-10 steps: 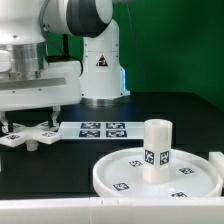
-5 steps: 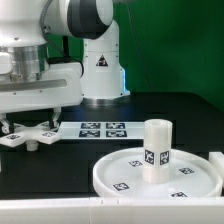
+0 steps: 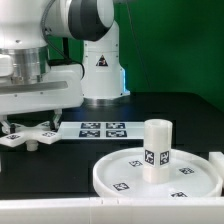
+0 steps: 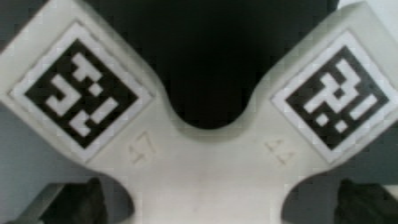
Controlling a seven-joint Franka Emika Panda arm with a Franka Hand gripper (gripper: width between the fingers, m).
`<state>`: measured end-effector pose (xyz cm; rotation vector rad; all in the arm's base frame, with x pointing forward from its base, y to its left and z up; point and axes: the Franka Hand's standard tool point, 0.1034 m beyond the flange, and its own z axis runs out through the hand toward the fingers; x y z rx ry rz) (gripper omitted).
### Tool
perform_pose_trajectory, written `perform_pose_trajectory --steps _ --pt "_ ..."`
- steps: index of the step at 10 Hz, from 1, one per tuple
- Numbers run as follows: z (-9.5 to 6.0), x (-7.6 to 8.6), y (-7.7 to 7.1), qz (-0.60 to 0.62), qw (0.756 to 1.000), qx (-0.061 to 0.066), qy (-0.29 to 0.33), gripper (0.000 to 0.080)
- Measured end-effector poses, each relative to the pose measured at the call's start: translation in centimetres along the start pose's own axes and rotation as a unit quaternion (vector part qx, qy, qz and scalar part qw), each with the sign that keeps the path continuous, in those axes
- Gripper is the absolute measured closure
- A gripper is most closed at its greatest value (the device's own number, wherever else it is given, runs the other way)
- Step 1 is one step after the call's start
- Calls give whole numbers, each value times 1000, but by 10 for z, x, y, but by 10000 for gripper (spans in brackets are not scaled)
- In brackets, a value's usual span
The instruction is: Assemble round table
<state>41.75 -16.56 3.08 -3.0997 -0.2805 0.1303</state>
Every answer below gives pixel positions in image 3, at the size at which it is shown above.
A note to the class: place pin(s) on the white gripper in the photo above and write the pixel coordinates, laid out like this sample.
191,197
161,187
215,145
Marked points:
60,88

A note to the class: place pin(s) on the white cross-shaped table base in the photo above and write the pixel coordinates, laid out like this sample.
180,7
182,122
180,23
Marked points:
30,136

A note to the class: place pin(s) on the white round table top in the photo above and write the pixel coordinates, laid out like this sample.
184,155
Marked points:
137,173

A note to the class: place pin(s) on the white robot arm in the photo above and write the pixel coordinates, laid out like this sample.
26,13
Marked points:
31,82

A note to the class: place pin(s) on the white marker sheet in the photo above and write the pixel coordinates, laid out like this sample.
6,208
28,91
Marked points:
101,130

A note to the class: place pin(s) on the white right side block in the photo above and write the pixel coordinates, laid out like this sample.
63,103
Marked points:
217,160

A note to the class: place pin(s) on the white front barrier rail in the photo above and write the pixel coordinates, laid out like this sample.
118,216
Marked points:
113,211

